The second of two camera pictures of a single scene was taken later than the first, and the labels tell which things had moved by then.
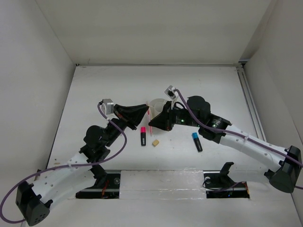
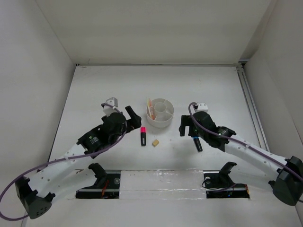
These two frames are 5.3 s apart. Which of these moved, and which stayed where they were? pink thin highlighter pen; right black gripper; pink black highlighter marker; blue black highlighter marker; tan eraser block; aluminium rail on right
Moved: right black gripper; pink thin highlighter pen
Stayed: pink black highlighter marker; aluminium rail on right; tan eraser block; blue black highlighter marker
